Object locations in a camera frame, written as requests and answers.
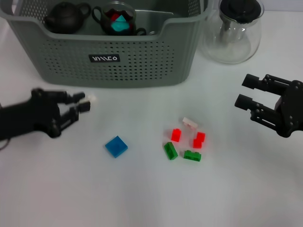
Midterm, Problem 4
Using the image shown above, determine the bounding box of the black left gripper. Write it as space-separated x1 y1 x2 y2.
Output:
0 88 91 140

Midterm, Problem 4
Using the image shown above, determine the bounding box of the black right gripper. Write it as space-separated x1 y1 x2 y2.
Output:
234 73 303 139

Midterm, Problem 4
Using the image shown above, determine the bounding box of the white two-stud brick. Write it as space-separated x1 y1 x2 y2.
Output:
182 117 198 129
84 94 98 104

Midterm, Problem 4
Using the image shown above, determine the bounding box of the blue square tile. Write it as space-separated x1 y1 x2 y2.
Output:
105 136 129 158

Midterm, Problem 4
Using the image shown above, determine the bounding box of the cyan square tile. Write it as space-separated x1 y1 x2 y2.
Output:
110 15 131 33

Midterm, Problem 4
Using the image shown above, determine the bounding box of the green two-stud brick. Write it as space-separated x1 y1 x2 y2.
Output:
183 150 202 163

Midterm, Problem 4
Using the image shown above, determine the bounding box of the small red single brick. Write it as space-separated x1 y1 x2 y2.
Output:
170 128 182 142

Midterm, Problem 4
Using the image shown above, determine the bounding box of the dark red curved brick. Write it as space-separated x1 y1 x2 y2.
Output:
107 9 124 22

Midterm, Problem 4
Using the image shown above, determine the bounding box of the green sloped brick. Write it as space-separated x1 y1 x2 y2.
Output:
163 141 178 161

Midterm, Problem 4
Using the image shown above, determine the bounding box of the grey-green perforated storage bin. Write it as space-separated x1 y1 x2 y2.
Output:
0 0 214 88

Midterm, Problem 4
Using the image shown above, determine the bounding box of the glass carafe with black lid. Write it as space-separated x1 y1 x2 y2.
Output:
203 0 265 64

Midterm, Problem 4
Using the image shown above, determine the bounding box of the red stepped brick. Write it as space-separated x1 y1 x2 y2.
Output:
192 131 206 149

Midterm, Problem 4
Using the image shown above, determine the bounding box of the black clay teapot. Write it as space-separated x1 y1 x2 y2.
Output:
44 1 92 34

